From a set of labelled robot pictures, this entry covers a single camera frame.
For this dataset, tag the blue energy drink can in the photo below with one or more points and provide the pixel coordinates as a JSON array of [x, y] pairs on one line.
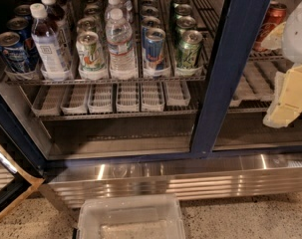
[[148, 22], [154, 45]]

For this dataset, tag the clear plastic bin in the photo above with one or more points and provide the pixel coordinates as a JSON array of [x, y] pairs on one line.
[[135, 217]]

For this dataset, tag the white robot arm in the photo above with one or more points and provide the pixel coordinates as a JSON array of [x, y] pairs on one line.
[[292, 37]]

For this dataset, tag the blue pepsi can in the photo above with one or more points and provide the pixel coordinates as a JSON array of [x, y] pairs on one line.
[[22, 27], [12, 50]]

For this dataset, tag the open fridge glass door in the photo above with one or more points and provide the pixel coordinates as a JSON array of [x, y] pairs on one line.
[[18, 179]]

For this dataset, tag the top wire shelf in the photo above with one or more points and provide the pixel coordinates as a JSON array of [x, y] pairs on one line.
[[142, 73]]

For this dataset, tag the white green soda can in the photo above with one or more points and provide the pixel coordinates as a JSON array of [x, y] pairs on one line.
[[90, 51], [87, 24]]

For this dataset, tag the clear water bottle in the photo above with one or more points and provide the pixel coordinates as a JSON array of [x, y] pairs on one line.
[[115, 4], [121, 46]]

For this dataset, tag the wire shelf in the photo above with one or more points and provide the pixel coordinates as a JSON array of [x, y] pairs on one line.
[[123, 100], [142, 73]]

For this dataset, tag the front white green soda can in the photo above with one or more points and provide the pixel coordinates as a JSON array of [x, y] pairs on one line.
[[90, 51]]

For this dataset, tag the front blue pepsi can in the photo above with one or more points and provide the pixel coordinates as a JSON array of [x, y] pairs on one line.
[[12, 50]]

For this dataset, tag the dark drink bottle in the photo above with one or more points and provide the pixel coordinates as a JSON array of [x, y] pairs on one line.
[[45, 34], [57, 13]]

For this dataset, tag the blue fridge door frame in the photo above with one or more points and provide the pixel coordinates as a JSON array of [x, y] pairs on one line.
[[237, 30]]

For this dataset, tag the front blue energy drink can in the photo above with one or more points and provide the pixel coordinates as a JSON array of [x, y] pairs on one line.
[[154, 45]]

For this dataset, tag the front dark drink bottle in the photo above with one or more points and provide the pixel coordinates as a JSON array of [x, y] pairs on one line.
[[45, 34]]

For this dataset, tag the red cola can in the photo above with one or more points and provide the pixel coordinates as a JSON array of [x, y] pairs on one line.
[[273, 17]]

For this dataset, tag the lower wire shelf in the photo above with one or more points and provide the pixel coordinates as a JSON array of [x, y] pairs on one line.
[[123, 100]]

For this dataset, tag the front clear water bottle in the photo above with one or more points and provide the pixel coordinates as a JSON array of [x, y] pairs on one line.
[[121, 46]]

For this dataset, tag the steel fridge base grille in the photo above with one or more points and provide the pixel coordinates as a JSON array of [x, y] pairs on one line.
[[188, 179]]

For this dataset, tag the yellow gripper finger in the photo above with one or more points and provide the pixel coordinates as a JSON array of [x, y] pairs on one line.
[[287, 104], [273, 40]]

